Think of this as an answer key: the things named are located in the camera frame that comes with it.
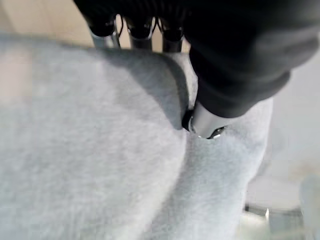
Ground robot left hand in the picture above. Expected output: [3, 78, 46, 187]
[72, 0, 320, 140]

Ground light grey fuzzy cushion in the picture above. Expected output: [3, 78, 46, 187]
[0, 31, 274, 240]

